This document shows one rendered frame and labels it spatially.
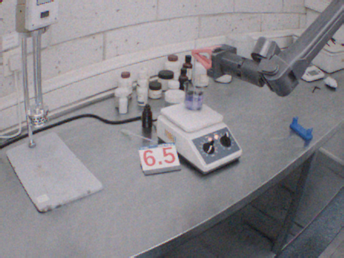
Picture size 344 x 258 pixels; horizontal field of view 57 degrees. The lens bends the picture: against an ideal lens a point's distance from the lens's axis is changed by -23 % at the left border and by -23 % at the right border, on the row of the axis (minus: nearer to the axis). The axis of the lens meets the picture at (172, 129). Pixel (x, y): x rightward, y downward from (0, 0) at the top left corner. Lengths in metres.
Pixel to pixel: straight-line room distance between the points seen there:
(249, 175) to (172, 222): 0.26
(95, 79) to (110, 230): 0.62
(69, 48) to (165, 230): 0.69
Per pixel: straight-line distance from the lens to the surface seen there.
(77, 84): 1.25
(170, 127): 1.01
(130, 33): 1.35
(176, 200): 0.88
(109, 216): 0.83
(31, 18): 0.74
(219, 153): 0.98
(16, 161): 1.02
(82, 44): 1.26
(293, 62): 0.82
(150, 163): 0.97
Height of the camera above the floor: 1.32
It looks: 30 degrees down
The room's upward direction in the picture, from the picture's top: 3 degrees clockwise
